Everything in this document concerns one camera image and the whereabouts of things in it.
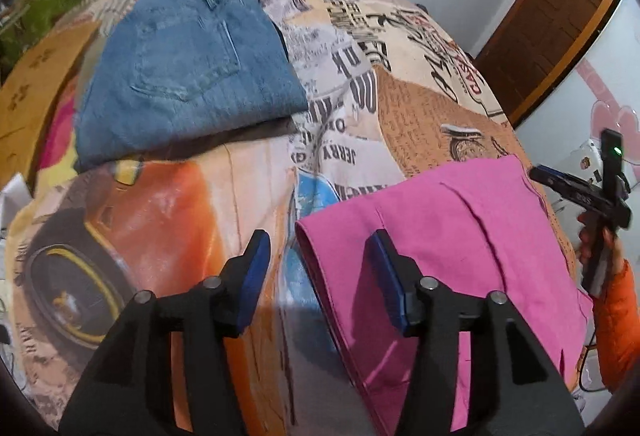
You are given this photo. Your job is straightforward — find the printed bed sheet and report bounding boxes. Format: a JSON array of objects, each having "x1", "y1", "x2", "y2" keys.
[{"x1": 10, "y1": 0, "x2": 581, "y2": 436}]

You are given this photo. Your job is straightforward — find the black cable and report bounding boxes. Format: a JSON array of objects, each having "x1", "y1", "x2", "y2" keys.
[{"x1": 577, "y1": 331, "x2": 608, "y2": 394}]

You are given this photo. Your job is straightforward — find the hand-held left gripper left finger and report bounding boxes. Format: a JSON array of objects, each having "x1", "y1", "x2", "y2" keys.
[{"x1": 59, "y1": 229, "x2": 272, "y2": 436}]

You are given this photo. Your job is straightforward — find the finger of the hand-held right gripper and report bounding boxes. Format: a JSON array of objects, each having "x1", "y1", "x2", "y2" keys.
[{"x1": 529, "y1": 165, "x2": 607, "y2": 213}]

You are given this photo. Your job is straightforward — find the white paper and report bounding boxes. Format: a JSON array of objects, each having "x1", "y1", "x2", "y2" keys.
[{"x1": 0, "y1": 172, "x2": 37, "y2": 233}]

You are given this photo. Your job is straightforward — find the person's right forearm orange sleeve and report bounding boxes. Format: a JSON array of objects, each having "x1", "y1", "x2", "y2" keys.
[{"x1": 592, "y1": 260, "x2": 640, "y2": 393}]

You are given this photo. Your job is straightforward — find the brown cardboard sheet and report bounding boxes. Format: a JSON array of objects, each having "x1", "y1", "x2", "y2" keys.
[{"x1": 0, "y1": 18, "x2": 104, "y2": 189}]

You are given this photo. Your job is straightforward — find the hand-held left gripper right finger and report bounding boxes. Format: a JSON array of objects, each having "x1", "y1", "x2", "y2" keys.
[{"x1": 364, "y1": 229, "x2": 586, "y2": 436}]

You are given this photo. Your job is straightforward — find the folded blue jeans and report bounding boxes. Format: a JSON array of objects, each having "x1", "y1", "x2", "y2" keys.
[{"x1": 74, "y1": 0, "x2": 310, "y2": 173}]

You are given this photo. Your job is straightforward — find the white wardrobe with pink print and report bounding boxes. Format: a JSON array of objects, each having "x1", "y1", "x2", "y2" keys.
[{"x1": 515, "y1": 0, "x2": 640, "y2": 267}]

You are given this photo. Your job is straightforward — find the brown wooden door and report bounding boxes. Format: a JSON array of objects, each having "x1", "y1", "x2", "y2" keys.
[{"x1": 474, "y1": 0, "x2": 629, "y2": 128}]

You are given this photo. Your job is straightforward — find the pink pants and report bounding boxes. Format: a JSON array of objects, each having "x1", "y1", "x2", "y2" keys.
[{"x1": 295, "y1": 155, "x2": 594, "y2": 436}]

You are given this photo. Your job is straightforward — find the person's right hand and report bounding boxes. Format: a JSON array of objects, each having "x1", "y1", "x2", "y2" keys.
[{"x1": 576, "y1": 211, "x2": 627, "y2": 278}]

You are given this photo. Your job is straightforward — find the pink yellow blanket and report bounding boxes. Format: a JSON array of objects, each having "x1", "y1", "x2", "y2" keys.
[{"x1": 36, "y1": 83, "x2": 83, "y2": 173}]

